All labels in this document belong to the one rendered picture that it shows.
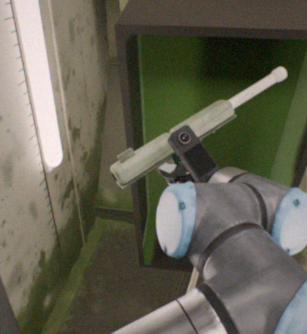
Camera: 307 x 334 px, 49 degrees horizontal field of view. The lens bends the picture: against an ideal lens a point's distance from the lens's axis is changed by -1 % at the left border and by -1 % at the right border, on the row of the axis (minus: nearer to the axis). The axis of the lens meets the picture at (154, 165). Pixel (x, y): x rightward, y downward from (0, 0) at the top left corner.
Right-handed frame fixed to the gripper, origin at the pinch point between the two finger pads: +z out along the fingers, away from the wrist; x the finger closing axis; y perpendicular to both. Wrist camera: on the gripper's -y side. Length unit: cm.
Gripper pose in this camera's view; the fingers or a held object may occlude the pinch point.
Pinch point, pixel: (166, 157)
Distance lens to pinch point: 75.7
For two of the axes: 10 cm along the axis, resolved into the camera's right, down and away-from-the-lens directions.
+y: 4.0, 8.2, 4.1
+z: -4.3, -2.2, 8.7
